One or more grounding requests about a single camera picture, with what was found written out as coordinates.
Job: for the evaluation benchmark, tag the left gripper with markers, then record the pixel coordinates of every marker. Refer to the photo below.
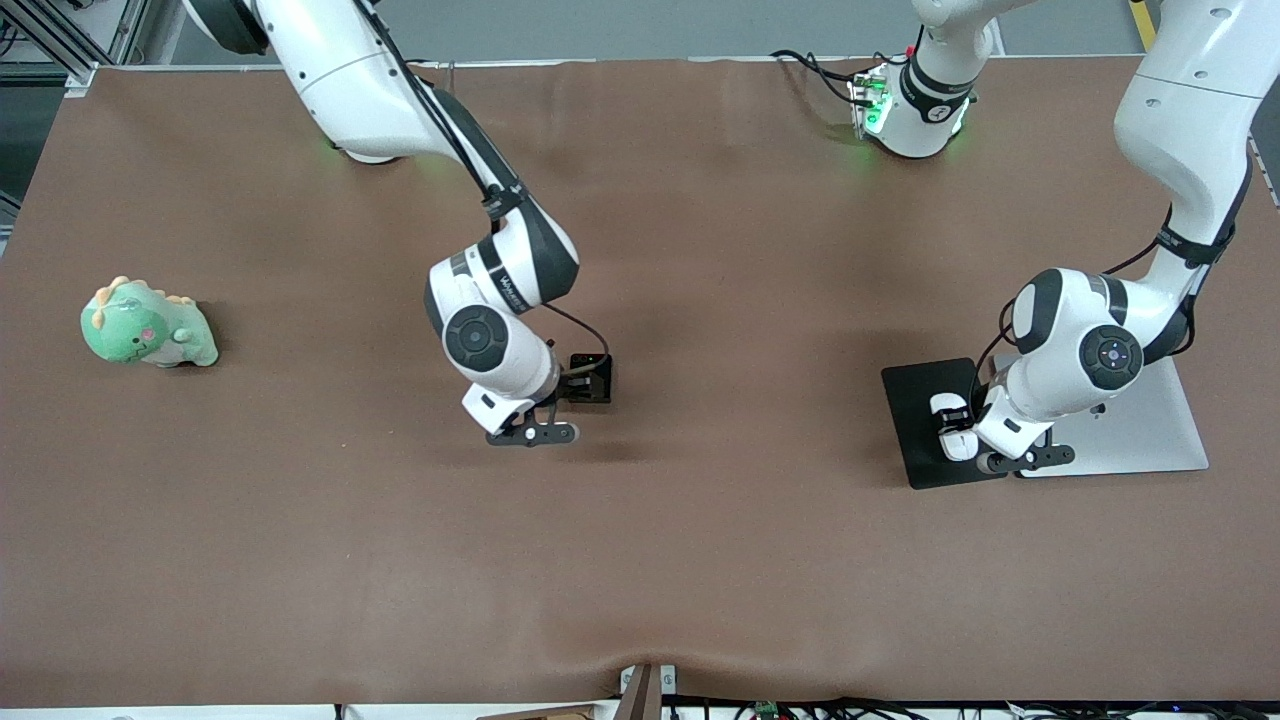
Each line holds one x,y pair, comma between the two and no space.
968,413

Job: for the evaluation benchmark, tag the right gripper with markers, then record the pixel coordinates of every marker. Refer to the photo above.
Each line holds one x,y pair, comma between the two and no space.
578,385

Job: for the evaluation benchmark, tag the white computer mouse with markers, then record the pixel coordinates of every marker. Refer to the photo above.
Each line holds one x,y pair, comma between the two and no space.
955,445

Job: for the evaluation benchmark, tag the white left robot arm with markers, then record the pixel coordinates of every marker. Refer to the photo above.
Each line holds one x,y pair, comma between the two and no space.
1190,120

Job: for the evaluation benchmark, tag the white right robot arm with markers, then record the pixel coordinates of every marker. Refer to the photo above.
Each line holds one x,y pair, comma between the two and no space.
350,80

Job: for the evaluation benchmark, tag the black mouse pad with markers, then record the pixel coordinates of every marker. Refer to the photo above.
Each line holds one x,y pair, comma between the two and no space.
915,430

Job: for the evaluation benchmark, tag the silver closed laptop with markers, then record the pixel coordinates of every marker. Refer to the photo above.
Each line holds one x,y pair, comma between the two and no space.
1150,430

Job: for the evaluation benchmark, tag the brown table mat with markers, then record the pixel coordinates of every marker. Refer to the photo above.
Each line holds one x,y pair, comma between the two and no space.
640,560

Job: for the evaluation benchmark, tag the small green circuit board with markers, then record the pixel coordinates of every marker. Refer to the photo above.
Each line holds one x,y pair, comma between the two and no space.
768,710

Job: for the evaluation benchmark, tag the green dinosaur plush toy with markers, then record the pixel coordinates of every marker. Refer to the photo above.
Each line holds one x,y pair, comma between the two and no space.
140,325

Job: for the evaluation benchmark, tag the metal bracket at table edge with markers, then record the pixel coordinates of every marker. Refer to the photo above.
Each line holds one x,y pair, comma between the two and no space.
668,678

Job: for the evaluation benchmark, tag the brown wooden post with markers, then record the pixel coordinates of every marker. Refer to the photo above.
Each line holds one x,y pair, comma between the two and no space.
640,700

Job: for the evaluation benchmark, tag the aluminium frame profile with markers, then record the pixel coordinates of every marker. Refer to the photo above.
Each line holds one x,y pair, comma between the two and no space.
60,40

